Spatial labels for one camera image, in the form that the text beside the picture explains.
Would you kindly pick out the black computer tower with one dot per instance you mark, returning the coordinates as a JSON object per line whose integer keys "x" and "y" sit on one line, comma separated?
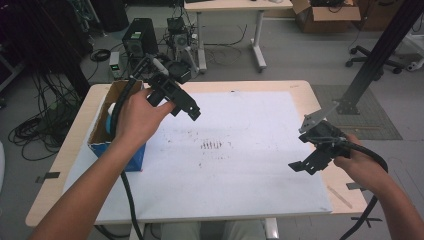
{"x": 140, "y": 36}

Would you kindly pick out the white table leg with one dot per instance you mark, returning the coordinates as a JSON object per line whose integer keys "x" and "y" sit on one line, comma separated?
{"x": 271, "y": 229}

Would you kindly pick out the wooden table with white legs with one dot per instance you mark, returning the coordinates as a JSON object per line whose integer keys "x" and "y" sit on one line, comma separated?
{"x": 233, "y": 5}

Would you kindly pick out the black tape cross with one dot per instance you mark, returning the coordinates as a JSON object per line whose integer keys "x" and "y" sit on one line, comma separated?
{"x": 366, "y": 221}

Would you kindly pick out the open brown cardboard box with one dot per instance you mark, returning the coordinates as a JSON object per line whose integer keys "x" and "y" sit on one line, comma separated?
{"x": 326, "y": 16}

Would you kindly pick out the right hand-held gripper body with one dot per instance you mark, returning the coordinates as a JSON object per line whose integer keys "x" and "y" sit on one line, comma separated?
{"x": 325, "y": 138}

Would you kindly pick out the dark equipment rack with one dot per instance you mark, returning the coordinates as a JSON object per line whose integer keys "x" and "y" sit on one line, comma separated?
{"x": 40, "y": 36}

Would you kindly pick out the cardboard box with blue outside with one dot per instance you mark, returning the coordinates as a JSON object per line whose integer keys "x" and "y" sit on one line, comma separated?
{"x": 100, "y": 133}

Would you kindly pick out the black office chair base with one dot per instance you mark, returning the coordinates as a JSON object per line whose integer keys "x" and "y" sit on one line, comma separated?
{"x": 370, "y": 60}

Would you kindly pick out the black tape strip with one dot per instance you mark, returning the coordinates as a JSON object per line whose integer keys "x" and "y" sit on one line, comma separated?
{"x": 48, "y": 176}
{"x": 356, "y": 186}

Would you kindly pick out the grey floor mat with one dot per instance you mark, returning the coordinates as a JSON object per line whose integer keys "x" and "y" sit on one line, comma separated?
{"x": 366, "y": 113}

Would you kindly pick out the black metal stand post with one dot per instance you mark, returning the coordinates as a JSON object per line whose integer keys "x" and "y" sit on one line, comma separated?
{"x": 380, "y": 53}

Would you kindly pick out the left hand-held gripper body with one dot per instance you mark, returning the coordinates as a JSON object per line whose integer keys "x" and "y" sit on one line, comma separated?
{"x": 166, "y": 86}

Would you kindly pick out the person's left hand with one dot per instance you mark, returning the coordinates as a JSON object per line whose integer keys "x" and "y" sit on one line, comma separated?
{"x": 140, "y": 120}

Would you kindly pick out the small device with green display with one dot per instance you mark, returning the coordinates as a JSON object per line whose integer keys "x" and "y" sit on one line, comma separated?
{"x": 114, "y": 65}

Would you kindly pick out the person's right hand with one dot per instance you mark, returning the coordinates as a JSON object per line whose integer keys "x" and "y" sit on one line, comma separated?
{"x": 360, "y": 166}

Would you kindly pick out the white table mat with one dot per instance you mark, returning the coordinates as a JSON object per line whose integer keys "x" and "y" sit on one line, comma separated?
{"x": 233, "y": 180}

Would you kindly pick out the open device with fan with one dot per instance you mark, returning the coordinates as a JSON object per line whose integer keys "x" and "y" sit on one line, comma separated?
{"x": 178, "y": 33}

